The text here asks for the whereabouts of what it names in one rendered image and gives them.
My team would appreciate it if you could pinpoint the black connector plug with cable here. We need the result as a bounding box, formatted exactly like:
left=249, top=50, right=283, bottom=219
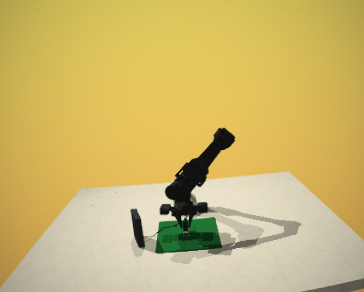
left=153, top=216, right=189, bottom=236

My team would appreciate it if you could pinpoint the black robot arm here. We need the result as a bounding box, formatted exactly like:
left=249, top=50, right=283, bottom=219
left=165, top=127, right=235, bottom=216

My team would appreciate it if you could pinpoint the green circuit board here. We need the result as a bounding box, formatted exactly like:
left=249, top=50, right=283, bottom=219
left=155, top=217, right=222, bottom=253

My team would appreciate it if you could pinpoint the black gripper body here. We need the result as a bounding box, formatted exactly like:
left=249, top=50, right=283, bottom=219
left=159, top=192, right=208, bottom=215

